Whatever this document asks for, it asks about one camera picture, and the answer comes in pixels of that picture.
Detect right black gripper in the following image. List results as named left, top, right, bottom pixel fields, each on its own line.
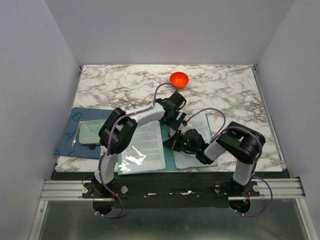
left=163, top=130, right=198, bottom=154

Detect teal file folder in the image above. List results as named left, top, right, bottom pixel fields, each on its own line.
left=117, top=125, right=218, bottom=173

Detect printed white paper sheets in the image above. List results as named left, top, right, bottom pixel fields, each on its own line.
left=170, top=113, right=219, bottom=170

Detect single printed paper sheet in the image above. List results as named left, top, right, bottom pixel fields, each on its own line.
left=118, top=121, right=166, bottom=175

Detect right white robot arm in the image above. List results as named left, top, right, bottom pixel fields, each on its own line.
left=163, top=121, right=266, bottom=196

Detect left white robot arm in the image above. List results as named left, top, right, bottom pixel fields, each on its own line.
left=92, top=91, right=187, bottom=198

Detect orange plastic bowl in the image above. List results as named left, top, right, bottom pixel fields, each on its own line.
left=169, top=71, right=189, bottom=89

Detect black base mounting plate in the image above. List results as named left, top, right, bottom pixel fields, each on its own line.
left=41, top=170, right=291, bottom=214

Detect pale green divided plate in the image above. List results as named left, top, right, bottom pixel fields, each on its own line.
left=78, top=119, right=106, bottom=145

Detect silver metal fork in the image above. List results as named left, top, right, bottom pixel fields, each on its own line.
left=71, top=118, right=84, bottom=148

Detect blue lettered placemat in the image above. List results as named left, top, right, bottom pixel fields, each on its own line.
left=54, top=107, right=112, bottom=160

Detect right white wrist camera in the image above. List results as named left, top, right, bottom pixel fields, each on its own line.
left=181, top=123, right=196, bottom=135

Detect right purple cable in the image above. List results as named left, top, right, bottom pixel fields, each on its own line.
left=182, top=107, right=273, bottom=218

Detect purple cable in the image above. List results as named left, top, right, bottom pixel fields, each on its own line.
left=97, top=82, right=180, bottom=219
left=182, top=107, right=273, bottom=218

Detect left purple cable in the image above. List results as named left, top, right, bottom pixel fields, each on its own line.
left=97, top=82, right=180, bottom=219

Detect aluminium extrusion rail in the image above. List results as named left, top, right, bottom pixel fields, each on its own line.
left=38, top=174, right=318, bottom=240

